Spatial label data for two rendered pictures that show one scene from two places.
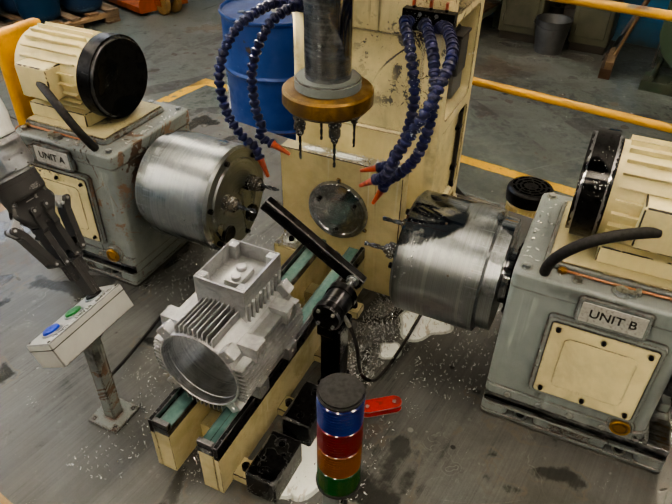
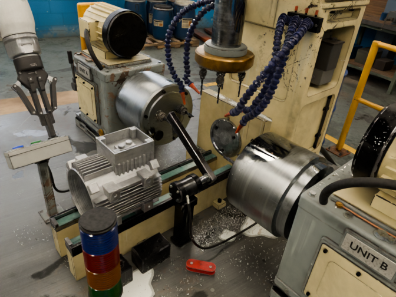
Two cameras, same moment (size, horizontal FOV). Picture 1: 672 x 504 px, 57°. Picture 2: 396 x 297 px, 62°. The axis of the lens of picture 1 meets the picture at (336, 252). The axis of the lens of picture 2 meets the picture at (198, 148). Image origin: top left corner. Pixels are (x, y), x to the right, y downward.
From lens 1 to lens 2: 40 cm
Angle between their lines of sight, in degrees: 18
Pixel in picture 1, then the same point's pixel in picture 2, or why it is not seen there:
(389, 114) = not seen: hidden behind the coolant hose
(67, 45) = (105, 12)
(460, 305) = (265, 212)
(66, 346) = (18, 158)
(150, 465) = (50, 248)
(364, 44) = (264, 36)
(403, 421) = (211, 282)
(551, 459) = not seen: outside the picture
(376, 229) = not seen: hidden behind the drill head
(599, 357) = (353, 284)
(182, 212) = (132, 113)
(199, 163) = (148, 88)
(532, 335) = (309, 250)
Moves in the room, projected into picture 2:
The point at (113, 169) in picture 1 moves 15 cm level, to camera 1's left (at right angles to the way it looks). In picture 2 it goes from (106, 82) to (75, 73)
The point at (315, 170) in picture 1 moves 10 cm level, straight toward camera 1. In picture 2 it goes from (217, 109) to (207, 120)
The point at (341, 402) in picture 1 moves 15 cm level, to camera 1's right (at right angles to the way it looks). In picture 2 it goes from (90, 226) to (176, 262)
